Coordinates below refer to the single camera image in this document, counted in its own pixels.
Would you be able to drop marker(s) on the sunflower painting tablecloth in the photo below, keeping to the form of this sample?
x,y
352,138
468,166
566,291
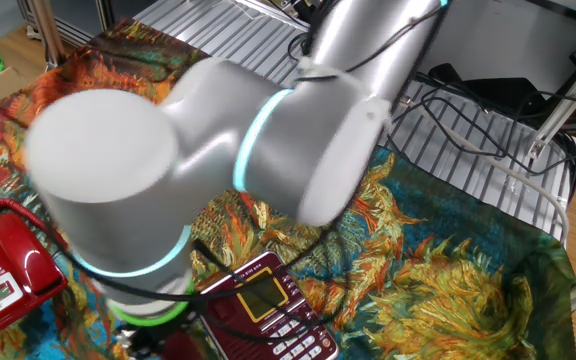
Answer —
x,y
393,225

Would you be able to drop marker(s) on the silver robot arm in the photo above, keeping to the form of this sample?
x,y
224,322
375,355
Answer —
x,y
108,150

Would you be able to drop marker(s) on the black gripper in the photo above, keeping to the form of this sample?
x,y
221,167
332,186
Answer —
x,y
155,337

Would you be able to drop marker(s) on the red telephone handset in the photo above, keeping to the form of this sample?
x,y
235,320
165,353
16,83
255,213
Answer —
x,y
23,255

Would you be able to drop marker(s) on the black office chair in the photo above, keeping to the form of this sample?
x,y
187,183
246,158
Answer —
x,y
493,92

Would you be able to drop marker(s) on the thick aluminium frame post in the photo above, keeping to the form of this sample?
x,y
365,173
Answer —
x,y
48,35

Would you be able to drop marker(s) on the maroon telephone base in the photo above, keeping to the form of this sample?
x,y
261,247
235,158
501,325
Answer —
x,y
268,320

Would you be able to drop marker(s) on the slanted aluminium profile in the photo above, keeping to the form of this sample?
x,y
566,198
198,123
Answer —
x,y
568,95

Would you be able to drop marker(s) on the aluminium frame rail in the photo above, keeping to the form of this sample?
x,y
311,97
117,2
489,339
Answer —
x,y
85,22

